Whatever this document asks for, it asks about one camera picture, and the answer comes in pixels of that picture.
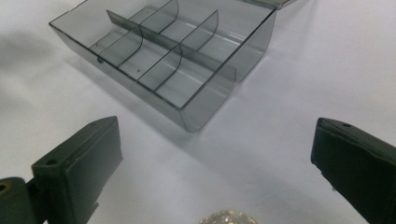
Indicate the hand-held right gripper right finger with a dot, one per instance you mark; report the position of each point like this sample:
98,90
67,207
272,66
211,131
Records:
355,168

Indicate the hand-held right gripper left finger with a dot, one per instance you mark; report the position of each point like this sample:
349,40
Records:
77,171

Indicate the clear grey compartment box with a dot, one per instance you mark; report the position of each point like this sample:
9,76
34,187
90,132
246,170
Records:
162,77

